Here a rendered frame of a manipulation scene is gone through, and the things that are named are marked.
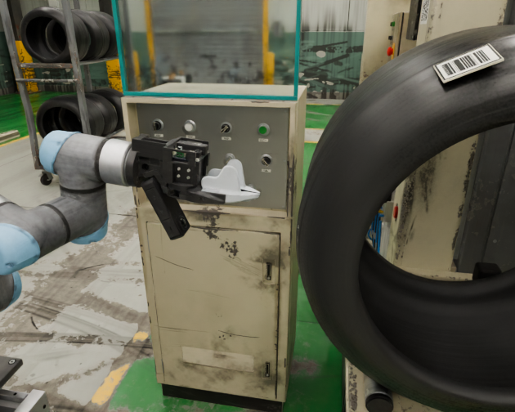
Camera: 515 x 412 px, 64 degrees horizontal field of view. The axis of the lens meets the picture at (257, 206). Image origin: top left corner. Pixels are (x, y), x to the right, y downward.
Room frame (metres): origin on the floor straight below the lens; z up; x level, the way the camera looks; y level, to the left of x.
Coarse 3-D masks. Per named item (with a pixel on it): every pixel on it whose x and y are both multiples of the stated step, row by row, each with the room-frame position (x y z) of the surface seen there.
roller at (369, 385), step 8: (368, 384) 0.52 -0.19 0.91; (376, 384) 0.52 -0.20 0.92; (368, 392) 0.51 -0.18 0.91; (376, 392) 0.50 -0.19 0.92; (384, 392) 0.50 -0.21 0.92; (368, 400) 0.50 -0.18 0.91; (376, 400) 0.49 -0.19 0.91; (384, 400) 0.49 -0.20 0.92; (392, 400) 0.50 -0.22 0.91; (368, 408) 0.49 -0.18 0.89; (376, 408) 0.49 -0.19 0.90; (384, 408) 0.49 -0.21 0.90; (392, 408) 0.49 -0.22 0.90
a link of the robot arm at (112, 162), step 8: (112, 144) 0.65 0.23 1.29; (120, 144) 0.65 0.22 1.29; (128, 144) 0.65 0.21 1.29; (104, 152) 0.64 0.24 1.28; (112, 152) 0.64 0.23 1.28; (120, 152) 0.64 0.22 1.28; (128, 152) 0.64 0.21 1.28; (104, 160) 0.63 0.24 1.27; (112, 160) 0.63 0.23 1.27; (120, 160) 0.63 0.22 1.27; (104, 168) 0.63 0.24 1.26; (112, 168) 0.63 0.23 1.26; (120, 168) 0.62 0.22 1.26; (104, 176) 0.63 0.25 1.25; (112, 176) 0.63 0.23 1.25; (120, 176) 0.62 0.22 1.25; (120, 184) 0.64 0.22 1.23
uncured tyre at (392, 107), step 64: (512, 64) 0.46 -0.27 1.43; (384, 128) 0.48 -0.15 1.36; (448, 128) 0.46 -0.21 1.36; (320, 192) 0.51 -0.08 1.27; (384, 192) 0.47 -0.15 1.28; (320, 256) 0.49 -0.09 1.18; (320, 320) 0.51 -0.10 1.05; (384, 320) 0.66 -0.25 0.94; (448, 320) 0.68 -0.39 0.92; (512, 320) 0.65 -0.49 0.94; (384, 384) 0.48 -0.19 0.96; (448, 384) 0.45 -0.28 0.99; (512, 384) 0.52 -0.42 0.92
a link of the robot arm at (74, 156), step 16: (48, 144) 0.65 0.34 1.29; (64, 144) 0.65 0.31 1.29; (80, 144) 0.65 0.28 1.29; (96, 144) 0.65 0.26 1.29; (48, 160) 0.65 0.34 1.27; (64, 160) 0.64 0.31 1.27; (80, 160) 0.64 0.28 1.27; (96, 160) 0.63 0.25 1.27; (64, 176) 0.64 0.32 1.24; (80, 176) 0.64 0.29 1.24; (96, 176) 0.64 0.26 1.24
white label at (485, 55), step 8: (480, 48) 0.49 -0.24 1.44; (488, 48) 0.48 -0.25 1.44; (456, 56) 0.49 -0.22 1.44; (464, 56) 0.48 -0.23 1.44; (472, 56) 0.48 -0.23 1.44; (480, 56) 0.47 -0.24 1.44; (488, 56) 0.46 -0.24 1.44; (496, 56) 0.46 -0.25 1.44; (440, 64) 0.49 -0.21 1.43; (448, 64) 0.49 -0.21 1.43; (456, 64) 0.48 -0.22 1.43; (464, 64) 0.47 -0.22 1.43; (472, 64) 0.47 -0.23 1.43; (480, 64) 0.46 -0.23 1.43; (488, 64) 0.45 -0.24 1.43; (440, 72) 0.48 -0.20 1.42; (448, 72) 0.47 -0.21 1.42; (456, 72) 0.46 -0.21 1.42; (464, 72) 0.46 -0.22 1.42; (472, 72) 0.46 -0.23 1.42; (448, 80) 0.46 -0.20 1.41
